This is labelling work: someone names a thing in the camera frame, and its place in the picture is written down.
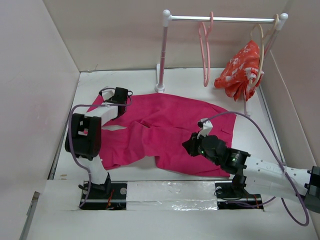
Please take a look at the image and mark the pink plastic hanger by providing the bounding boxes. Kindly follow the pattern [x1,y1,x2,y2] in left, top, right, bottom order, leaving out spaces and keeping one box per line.
[198,11,214,87]

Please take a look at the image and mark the metal rail left edge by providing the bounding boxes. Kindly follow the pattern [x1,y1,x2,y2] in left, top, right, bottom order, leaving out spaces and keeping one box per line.
[19,138,63,240]

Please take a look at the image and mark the white clothes rack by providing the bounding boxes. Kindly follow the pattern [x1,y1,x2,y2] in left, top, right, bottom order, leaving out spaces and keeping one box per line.
[155,9,289,93]

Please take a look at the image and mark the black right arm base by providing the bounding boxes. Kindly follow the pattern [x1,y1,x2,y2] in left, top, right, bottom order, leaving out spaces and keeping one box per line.
[214,179,264,210]

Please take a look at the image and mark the beige wooden hanger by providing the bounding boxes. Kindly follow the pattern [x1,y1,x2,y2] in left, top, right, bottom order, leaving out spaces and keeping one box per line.
[249,14,280,87]

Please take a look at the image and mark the pink trousers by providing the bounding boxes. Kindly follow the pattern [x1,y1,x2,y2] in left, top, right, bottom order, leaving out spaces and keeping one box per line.
[99,93,229,177]

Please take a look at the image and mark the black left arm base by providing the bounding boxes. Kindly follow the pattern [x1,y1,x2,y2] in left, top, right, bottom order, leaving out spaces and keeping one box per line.
[78,174,128,211]

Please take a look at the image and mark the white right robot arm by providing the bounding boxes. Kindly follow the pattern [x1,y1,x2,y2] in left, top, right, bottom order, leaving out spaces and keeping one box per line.
[182,133,320,213]

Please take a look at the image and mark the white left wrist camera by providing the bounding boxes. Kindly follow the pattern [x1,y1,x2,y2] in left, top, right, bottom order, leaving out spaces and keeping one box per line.
[98,87,115,101]

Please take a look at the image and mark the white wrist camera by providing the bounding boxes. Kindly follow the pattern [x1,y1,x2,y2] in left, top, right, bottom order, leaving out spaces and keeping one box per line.
[98,87,115,101]
[197,118,213,139]

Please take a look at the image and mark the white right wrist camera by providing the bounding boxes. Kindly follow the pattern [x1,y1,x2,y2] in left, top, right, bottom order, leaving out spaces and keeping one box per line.
[197,118,213,139]

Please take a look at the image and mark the orange floral garment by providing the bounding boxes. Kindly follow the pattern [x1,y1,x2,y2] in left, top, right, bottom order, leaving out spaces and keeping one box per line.
[214,40,264,101]

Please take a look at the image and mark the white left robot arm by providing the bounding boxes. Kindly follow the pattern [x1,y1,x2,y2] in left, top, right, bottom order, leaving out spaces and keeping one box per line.
[64,87,133,199]

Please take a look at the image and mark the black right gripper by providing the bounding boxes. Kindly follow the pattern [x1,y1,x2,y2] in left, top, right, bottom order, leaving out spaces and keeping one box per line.
[182,130,221,166]

